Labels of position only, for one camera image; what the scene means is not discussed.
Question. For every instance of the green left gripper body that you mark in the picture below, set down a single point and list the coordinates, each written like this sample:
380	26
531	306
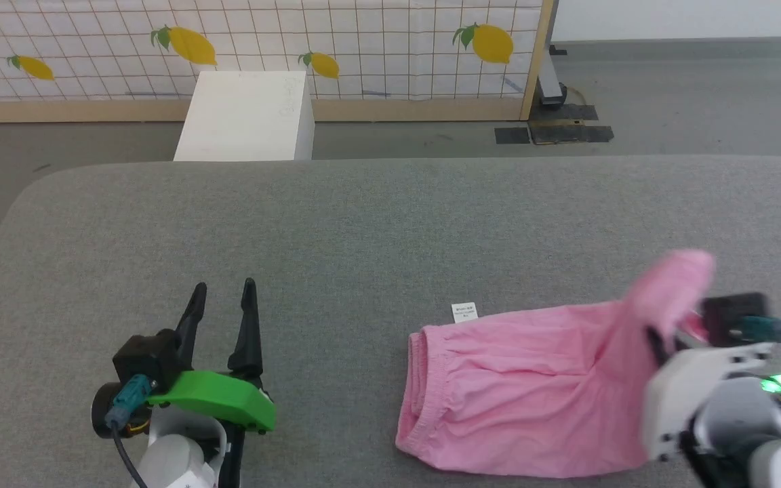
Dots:
221	396

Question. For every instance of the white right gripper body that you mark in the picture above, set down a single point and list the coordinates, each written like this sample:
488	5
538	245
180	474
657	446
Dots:
685	386

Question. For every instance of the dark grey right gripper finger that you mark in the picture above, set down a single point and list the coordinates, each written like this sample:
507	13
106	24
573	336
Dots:
656	349

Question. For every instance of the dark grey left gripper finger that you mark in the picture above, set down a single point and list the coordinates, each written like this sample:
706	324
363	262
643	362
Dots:
190	329
249	346

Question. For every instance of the pink shorts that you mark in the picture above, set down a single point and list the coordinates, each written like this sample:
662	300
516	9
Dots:
512	386

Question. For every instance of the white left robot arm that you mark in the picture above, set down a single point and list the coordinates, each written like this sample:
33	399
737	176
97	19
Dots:
173	461

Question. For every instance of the white box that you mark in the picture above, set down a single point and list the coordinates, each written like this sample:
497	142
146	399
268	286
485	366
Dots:
248	115

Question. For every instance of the grey metal stand leg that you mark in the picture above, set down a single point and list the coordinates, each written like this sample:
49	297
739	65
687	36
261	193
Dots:
551	81

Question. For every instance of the lemon print grid backdrop panel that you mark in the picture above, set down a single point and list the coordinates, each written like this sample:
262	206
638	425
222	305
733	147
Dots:
377	41

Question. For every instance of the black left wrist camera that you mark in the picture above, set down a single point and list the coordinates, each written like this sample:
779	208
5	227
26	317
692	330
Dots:
146	359

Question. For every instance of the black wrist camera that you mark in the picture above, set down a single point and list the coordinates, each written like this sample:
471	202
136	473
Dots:
729	315
146	359

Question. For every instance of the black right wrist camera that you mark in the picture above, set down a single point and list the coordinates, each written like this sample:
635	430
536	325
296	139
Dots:
729	315

